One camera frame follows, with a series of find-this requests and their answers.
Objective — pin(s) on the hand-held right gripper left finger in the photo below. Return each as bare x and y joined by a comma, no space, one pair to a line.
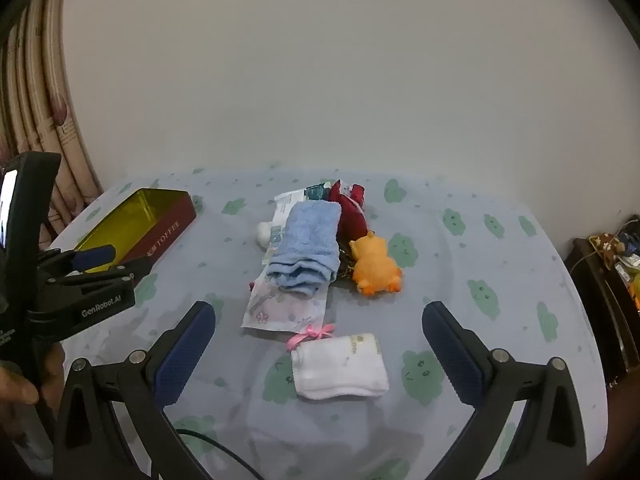
185,350

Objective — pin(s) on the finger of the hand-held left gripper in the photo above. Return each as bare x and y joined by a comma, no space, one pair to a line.
95,256
115,271

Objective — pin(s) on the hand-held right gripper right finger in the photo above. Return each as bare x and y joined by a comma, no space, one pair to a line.
450,355

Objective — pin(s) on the red and gold tin box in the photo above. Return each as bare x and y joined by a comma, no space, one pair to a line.
165,240

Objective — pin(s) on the floral print paper packet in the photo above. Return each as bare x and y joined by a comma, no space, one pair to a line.
280,310

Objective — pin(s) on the white cloth with pink ribbon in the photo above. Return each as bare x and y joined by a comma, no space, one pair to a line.
340,365

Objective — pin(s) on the orange plush bear toy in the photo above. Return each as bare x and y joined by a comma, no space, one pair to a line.
375,265

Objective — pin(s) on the light blue towel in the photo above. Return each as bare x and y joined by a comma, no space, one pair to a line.
305,245

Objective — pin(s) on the red plush toy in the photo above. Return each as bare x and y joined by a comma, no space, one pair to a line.
350,220

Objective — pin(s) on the person's left hand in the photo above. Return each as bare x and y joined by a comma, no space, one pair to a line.
20,387

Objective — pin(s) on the green cloud print tablecloth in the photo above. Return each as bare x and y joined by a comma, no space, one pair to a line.
500,270

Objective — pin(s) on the beige floral curtain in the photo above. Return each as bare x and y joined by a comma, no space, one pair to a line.
45,110

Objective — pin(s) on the small white fluffy ball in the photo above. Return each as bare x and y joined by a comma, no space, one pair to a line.
263,235

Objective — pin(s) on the dark wooden cabinet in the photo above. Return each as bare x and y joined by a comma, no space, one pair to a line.
595,300

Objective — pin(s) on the white packet with teal label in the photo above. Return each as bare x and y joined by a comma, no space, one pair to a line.
295,197

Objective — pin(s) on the brown floral pouch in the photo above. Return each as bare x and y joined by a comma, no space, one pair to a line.
605,247

